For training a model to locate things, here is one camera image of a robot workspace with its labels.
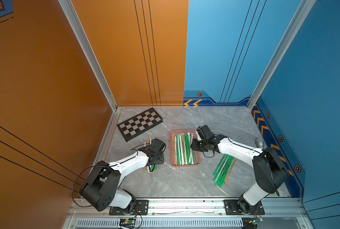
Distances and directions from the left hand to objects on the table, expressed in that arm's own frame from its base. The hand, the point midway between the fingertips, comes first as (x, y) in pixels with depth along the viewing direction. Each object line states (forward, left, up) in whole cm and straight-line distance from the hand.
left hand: (160, 156), depth 90 cm
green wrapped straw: (-7, -39, -1) cm, 40 cm away
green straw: (+1, -19, -1) cm, 19 cm away
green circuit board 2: (-33, -50, -1) cm, 60 cm away
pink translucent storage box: (+1, -14, 0) cm, 14 cm away
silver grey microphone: (+9, -66, +2) cm, 66 cm away
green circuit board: (-34, +14, -3) cm, 36 cm away
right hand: (+5, -20, +5) cm, 21 cm away
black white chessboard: (+24, +20, +1) cm, 31 cm away
